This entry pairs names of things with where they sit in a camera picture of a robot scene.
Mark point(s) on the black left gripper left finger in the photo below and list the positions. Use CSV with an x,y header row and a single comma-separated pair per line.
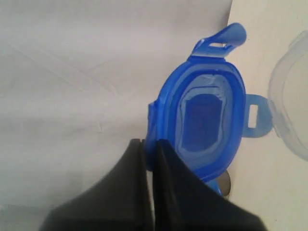
x,y
118,202

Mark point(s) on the clear plastic tall container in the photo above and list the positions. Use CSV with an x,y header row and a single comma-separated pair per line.
x,y
288,96

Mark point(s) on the blue plastic lid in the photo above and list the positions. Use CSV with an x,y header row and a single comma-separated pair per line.
x,y
204,111

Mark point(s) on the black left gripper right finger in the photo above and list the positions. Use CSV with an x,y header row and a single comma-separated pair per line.
x,y
182,202

